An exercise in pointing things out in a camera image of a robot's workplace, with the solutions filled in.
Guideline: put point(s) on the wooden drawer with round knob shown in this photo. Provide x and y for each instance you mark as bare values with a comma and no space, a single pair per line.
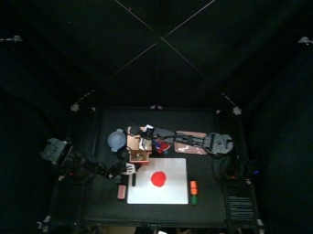
139,157

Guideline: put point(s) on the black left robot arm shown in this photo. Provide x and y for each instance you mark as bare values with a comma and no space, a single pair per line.
73,161

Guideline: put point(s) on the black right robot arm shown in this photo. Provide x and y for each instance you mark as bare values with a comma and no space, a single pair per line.
215,143

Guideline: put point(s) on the flat red dough disc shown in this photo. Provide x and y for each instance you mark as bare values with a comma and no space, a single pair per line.
158,178

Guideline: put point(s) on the grey blue bowl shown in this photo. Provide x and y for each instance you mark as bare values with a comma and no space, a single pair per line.
116,140

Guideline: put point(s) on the thin black stick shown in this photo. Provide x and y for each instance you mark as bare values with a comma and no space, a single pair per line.
132,179

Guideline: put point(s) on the red white blue cup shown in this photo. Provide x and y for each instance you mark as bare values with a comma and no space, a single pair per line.
163,146

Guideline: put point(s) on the pink rectangular block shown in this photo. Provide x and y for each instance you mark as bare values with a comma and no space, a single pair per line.
120,192

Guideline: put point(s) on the white cutting board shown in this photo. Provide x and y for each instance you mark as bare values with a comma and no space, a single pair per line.
159,189

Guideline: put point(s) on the orange toy carrot green top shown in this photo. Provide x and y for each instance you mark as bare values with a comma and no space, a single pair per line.
194,191

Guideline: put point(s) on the black plate with white text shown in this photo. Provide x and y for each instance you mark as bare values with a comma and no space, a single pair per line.
239,210

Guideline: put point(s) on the metal frame clamp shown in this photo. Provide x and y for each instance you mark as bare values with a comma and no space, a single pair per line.
236,110
73,107
303,40
14,38
155,107

